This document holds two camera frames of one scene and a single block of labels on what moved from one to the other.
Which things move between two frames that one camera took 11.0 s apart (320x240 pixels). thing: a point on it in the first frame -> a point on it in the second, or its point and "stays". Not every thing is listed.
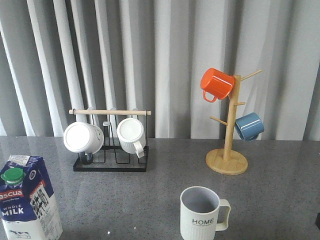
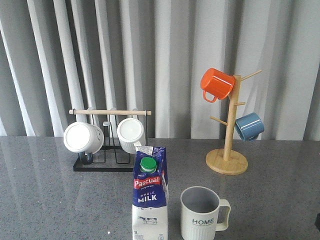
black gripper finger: x=317 y=221 stays
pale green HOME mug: x=199 y=207 stays
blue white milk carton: x=29 y=209 -> x=150 y=194
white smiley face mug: x=84 y=138 stays
